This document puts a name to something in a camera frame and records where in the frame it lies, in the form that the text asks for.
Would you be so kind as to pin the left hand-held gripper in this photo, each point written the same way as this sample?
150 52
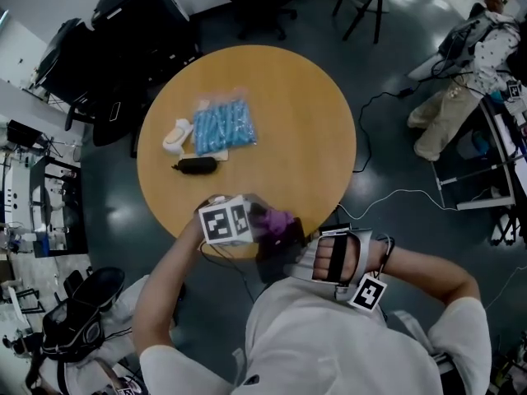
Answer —
218 222

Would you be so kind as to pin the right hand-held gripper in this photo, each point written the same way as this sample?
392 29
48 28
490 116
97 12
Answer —
366 294

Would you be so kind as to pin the purple cloth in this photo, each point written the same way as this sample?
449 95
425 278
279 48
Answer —
273 220

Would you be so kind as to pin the person's left forearm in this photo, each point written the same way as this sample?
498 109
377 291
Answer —
164 286

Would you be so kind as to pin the person's right forearm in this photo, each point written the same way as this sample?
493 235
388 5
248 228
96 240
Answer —
424 268

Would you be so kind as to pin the person's right hand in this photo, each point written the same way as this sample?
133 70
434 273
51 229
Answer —
324 257

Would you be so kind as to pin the black zip pouch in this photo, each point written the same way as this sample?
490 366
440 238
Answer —
194 165

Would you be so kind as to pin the person's white shirt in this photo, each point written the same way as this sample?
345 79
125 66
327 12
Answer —
329 344

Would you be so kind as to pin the white rounded device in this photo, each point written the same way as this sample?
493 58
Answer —
176 136

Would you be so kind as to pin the clear bag of blue items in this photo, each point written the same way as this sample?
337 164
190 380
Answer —
224 126

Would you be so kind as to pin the black armchair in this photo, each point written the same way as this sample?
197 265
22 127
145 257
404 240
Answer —
109 117

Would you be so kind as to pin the black backpack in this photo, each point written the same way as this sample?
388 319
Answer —
78 315

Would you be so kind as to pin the cluttered workbench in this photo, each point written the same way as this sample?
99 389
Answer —
37 204

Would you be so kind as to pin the black equipment cases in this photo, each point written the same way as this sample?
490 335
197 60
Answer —
123 35

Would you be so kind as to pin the black office chair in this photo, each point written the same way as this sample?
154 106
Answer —
257 2

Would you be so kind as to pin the grey chair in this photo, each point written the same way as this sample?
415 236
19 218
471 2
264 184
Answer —
360 0

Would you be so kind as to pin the metal frame desk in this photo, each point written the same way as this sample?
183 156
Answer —
498 167

